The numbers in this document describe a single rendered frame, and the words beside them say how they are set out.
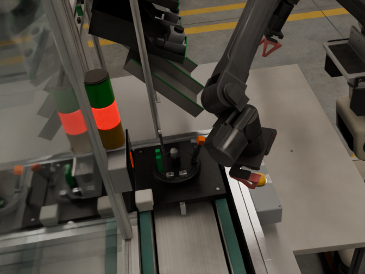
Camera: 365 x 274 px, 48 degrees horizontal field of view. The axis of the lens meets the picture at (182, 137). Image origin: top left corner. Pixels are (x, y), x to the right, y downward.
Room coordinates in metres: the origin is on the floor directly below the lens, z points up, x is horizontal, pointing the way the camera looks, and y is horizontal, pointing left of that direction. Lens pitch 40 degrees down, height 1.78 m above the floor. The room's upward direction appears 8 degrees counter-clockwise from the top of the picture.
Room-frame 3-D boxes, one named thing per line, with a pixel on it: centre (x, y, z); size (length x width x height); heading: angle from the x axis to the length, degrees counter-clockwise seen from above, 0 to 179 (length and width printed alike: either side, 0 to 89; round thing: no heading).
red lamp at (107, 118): (0.64, 0.14, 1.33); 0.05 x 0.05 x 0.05
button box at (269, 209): (0.76, -0.19, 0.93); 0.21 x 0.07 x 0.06; 2
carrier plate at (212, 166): (0.84, 0.03, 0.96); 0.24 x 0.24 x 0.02; 2
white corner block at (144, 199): (0.73, 0.12, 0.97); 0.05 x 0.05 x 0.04; 2
